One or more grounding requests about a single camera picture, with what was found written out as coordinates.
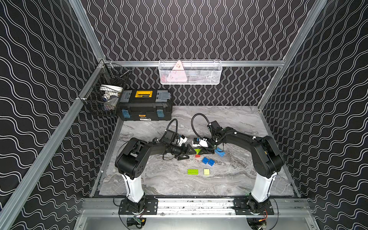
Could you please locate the dark blue lego brick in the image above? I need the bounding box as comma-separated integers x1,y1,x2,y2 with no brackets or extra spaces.
208,159,215,166
202,157,209,164

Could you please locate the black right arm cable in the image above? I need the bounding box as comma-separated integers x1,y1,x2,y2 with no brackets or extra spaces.
191,113,213,140

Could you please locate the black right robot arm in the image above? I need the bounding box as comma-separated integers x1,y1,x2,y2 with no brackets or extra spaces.
195,121,285,204

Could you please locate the black deli toolbox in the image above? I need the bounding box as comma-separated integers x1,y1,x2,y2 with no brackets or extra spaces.
116,89,173,121

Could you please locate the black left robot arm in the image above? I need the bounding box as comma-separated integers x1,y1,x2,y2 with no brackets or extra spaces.
115,138,196,203

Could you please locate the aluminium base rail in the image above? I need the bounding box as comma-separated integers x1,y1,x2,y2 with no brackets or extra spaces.
80,198,311,218

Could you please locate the lime green long lego brick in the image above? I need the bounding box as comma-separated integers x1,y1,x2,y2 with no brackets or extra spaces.
187,169,199,175

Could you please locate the pink triangle card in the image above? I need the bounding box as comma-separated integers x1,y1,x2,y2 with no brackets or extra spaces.
166,60,188,84

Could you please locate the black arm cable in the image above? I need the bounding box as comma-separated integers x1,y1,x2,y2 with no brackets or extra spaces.
191,113,213,140
160,118,179,141

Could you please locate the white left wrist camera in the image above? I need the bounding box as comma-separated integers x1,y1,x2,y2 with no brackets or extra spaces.
177,135,187,147

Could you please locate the white roll in basket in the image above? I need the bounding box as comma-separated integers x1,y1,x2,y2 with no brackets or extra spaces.
99,85,123,101

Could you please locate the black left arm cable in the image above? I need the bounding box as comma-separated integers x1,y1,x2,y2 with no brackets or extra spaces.
160,118,179,141

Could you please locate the clear plastic wall basket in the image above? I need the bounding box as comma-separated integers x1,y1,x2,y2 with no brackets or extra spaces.
158,60,223,85

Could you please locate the light blue lego plate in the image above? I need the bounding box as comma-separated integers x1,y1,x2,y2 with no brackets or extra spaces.
214,148,226,157

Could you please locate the black wire wall basket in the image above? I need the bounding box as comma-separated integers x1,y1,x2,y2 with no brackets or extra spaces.
81,62,132,117

